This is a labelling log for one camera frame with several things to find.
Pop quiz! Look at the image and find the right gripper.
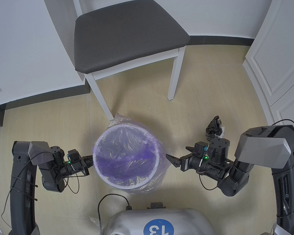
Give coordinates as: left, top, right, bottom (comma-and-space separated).
166, 145, 209, 173

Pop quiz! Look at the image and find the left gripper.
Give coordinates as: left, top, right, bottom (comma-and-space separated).
69, 154, 96, 177

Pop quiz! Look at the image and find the purple plastic bag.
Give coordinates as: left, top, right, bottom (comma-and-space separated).
93, 113, 173, 194

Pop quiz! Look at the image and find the black plastic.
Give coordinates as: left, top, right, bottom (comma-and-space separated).
205, 116, 226, 141

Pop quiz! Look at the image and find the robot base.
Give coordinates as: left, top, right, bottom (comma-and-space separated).
107, 202, 220, 235

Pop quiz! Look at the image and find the white trash bin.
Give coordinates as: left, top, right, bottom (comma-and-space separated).
93, 124, 160, 190

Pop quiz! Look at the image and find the white chair with grey seat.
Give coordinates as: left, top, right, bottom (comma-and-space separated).
66, 0, 190, 121

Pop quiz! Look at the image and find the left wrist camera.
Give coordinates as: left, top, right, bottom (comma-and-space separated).
67, 149, 81, 165

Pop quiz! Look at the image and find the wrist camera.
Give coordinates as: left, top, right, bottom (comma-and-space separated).
194, 142, 209, 157
67, 149, 81, 165

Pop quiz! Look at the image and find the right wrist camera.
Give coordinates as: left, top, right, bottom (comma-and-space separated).
194, 142, 209, 157

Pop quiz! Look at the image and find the black cable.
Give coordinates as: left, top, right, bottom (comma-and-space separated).
64, 173, 87, 194
198, 172, 221, 190
271, 119, 294, 156
97, 193, 133, 229

